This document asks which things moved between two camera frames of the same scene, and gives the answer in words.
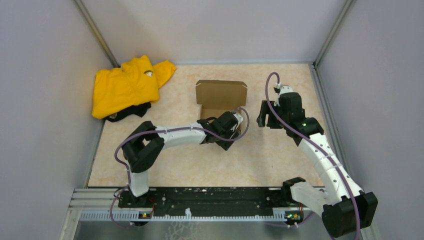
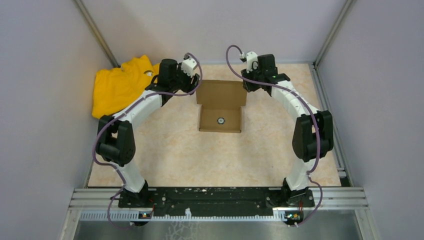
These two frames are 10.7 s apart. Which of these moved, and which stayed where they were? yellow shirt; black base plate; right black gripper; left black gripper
Moved: right black gripper; left black gripper
Stayed: black base plate; yellow shirt
